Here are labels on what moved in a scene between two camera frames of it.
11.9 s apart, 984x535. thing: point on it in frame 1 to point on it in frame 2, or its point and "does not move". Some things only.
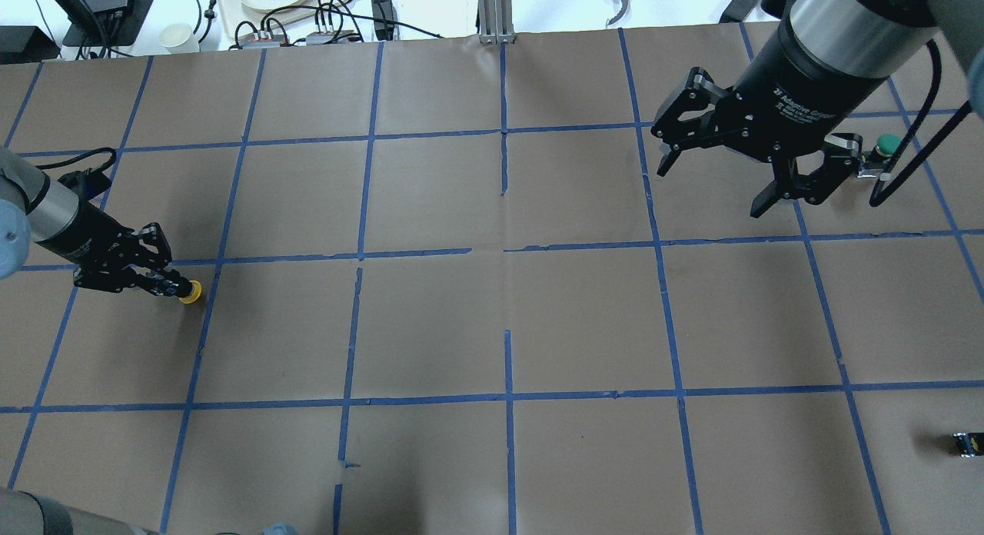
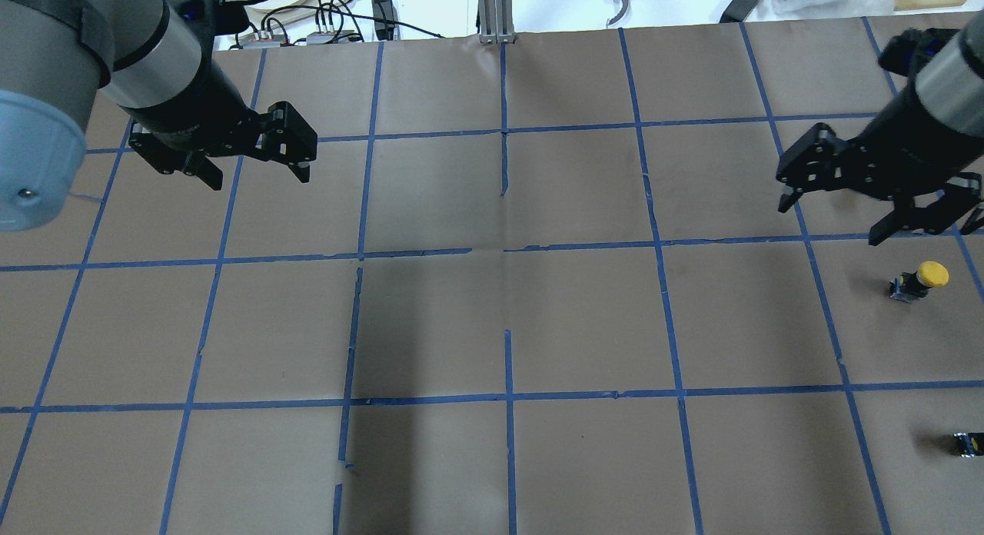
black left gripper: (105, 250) to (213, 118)
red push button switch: (970, 444) does not move
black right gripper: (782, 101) to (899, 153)
